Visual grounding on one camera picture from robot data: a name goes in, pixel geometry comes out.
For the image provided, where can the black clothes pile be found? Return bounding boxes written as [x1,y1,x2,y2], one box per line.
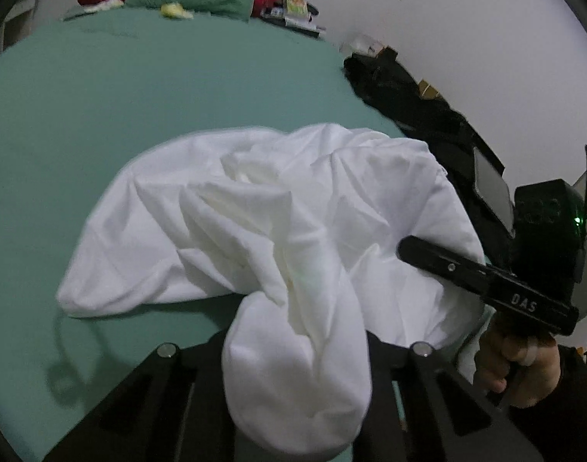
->
[344,48,506,179]

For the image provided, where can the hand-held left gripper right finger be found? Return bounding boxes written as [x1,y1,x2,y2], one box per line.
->
[358,331,544,462]

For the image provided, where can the white bedside table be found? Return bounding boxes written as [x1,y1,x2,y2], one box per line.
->
[339,33,385,56]

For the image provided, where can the white hoodie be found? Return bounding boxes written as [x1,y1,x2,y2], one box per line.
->
[56,122,487,458]

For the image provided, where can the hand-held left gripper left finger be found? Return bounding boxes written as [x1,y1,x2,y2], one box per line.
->
[43,330,236,462]

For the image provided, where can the yellow small cloth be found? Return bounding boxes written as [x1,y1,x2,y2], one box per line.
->
[159,3,194,20]

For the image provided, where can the person's right hand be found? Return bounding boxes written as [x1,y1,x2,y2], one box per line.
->
[473,318,562,407]

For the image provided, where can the cardboard boxes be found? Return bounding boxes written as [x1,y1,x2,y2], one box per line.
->
[416,79,443,102]

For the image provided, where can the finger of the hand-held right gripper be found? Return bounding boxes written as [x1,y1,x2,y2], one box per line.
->
[397,236,496,299]

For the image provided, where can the person's right forearm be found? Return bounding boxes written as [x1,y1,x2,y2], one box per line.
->
[507,344,587,462]

